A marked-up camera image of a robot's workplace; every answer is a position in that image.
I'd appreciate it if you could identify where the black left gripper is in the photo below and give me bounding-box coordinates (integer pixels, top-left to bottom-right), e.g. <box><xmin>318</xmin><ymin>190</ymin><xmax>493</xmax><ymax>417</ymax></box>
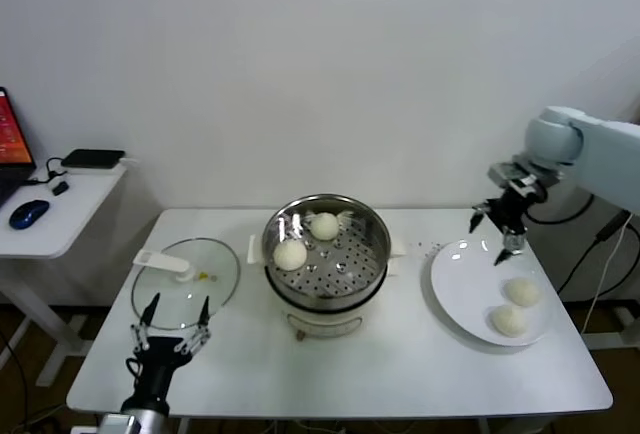
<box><xmin>122</xmin><ymin>293</ymin><xmax>212</xmax><ymax>405</ymax></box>

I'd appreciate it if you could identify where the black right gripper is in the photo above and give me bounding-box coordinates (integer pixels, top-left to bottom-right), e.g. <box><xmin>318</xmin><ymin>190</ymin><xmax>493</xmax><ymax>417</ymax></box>
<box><xmin>468</xmin><ymin>186</ymin><xmax>539</xmax><ymax>268</ymax></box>

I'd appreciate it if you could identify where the white steamed baozi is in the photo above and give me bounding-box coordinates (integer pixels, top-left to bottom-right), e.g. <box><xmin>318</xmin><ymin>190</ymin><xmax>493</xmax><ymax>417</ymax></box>
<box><xmin>272</xmin><ymin>239</ymin><xmax>308</xmax><ymax>272</ymax></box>
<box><xmin>488</xmin><ymin>303</ymin><xmax>530</xmax><ymax>339</ymax></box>
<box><xmin>501</xmin><ymin>277</ymin><xmax>544</xmax><ymax>309</ymax></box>
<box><xmin>309</xmin><ymin>211</ymin><xmax>340</xmax><ymax>242</ymax></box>

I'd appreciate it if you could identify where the stainless steel steamer basket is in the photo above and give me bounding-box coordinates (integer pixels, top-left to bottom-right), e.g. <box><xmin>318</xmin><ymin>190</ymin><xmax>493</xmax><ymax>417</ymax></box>
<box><xmin>261</xmin><ymin>193</ymin><xmax>393</xmax><ymax>305</ymax></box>

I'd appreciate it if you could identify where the white round plate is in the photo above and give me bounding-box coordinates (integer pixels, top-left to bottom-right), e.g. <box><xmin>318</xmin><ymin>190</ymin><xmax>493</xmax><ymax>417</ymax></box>
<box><xmin>428</xmin><ymin>238</ymin><xmax>556</xmax><ymax>350</ymax></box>

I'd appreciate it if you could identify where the white electric cooker pot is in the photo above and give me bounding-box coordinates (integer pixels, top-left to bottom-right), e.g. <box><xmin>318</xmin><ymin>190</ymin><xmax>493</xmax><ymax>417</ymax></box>
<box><xmin>247</xmin><ymin>227</ymin><xmax>407</xmax><ymax>341</ymax></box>

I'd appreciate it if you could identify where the white side desk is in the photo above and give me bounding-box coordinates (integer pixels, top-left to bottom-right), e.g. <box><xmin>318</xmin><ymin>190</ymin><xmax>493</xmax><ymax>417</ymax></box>
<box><xmin>0</xmin><ymin>163</ymin><xmax>131</xmax><ymax>388</ymax></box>

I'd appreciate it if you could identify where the orange object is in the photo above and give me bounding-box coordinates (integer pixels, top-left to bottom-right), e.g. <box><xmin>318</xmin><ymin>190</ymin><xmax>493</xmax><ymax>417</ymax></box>
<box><xmin>624</xmin><ymin>108</ymin><xmax>640</xmax><ymax>151</ymax></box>

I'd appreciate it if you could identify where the flat black box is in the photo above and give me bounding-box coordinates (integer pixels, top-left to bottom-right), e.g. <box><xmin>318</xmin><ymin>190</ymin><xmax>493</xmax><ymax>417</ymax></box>
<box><xmin>60</xmin><ymin>149</ymin><xmax>127</xmax><ymax>170</ymax></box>

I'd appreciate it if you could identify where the blue computer mouse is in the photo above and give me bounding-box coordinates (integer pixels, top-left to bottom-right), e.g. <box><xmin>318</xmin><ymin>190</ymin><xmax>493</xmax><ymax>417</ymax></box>
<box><xmin>8</xmin><ymin>199</ymin><xmax>52</xmax><ymax>230</ymax></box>

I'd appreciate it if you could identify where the laptop with red screen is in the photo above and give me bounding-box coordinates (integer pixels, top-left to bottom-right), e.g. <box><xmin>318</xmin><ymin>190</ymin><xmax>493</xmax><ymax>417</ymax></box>
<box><xmin>0</xmin><ymin>86</ymin><xmax>39</xmax><ymax>208</ymax></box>

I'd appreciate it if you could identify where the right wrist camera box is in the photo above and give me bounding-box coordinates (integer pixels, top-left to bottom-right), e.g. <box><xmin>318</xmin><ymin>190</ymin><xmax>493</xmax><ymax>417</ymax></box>
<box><xmin>487</xmin><ymin>156</ymin><xmax>561</xmax><ymax>190</ymax></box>

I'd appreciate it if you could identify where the glass lid with white handle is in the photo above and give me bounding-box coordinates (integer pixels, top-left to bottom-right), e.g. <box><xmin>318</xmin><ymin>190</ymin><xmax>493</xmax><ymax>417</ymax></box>
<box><xmin>130</xmin><ymin>237</ymin><xmax>242</xmax><ymax>331</ymax></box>

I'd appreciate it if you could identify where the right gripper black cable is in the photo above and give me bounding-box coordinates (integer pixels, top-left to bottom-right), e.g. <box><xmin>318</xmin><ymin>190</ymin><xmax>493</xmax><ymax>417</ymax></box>
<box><xmin>524</xmin><ymin>193</ymin><xmax>596</xmax><ymax>226</ymax></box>

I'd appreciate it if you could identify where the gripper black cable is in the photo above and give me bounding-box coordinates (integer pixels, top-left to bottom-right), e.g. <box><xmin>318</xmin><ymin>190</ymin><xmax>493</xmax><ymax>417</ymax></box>
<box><xmin>124</xmin><ymin>356</ymin><xmax>146</xmax><ymax>388</ymax></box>
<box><xmin>524</xmin><ymin>193</ymin><xmax>596</xmax><ymax>226</ymax></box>

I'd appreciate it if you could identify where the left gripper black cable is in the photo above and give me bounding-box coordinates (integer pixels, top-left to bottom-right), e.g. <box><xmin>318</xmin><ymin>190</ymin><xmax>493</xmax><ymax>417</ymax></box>
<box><xmin>124</xmin><ymin>356</ymin><xmax>146</xmax><ymax>388</ymax></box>

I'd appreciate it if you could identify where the black power cable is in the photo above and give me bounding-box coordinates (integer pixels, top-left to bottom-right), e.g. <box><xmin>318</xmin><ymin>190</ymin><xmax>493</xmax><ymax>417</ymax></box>
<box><xmin>557</xmin><ymin>208</ymin><xmax>634</xmax><ymax>296</ymax></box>

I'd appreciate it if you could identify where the long white cable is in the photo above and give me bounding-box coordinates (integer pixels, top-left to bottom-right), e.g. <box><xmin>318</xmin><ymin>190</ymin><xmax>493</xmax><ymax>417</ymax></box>
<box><xmin>582</xmin><ymin>223</ymin><xmax>635</xmax><ymax>335</ymax></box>

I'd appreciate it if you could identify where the black floor cable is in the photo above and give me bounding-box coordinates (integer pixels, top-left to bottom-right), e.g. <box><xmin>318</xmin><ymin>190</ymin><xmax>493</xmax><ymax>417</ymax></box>
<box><xmin>0</xmin><ymin>328</ymin><xmax>29</xmax><ymax>434</ymax></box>

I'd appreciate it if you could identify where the black desk cable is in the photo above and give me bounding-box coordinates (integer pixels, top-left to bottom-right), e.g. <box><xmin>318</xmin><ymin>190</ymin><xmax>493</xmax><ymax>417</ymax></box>
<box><xmin>27</xmin><ymin>156</ymin><xmax>69</xmax><ymax>188</ymax></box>

